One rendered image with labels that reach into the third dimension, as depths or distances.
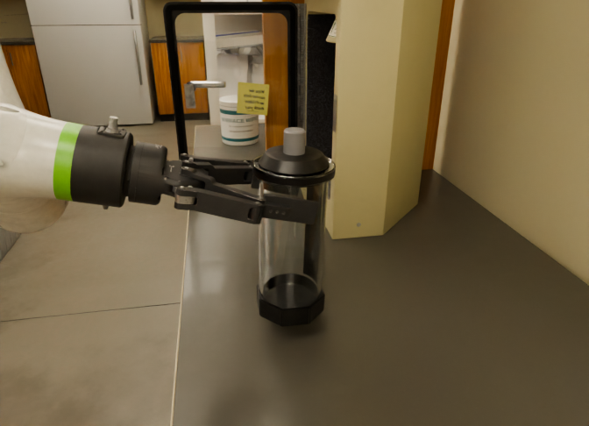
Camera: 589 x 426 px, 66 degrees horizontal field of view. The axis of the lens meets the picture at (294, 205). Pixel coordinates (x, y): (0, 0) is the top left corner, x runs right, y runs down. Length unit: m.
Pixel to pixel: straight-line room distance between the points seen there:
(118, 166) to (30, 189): 0.10
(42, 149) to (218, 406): 0.36
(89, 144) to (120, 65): 5.26
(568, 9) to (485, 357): 0.65
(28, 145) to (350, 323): 0.49
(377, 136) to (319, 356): 0.43
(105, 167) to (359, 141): 0.50
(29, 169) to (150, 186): 0.12
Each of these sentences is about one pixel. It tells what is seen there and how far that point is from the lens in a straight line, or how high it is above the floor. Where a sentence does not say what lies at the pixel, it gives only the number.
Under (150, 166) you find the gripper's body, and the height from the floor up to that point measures 1.22.
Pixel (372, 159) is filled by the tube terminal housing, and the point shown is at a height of 1.11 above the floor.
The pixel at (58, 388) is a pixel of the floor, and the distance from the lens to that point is 2.14.
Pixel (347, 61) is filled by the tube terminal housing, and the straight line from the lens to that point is 0.84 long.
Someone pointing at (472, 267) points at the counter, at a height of 0.94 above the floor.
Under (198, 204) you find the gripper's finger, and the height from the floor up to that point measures 1.18.
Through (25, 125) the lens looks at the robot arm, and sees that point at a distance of 0.58.
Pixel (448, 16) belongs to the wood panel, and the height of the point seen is 1.36.
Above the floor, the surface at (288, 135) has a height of 1.24.
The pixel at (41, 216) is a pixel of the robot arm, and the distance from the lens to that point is 0.69.
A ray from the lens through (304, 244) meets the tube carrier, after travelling 0.60.
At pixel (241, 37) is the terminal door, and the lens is 1.13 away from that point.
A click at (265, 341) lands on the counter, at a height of 0.94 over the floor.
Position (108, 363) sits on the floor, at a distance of 2.17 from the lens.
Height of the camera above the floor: 1.39
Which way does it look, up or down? 24 degrees down
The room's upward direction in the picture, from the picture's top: straight up
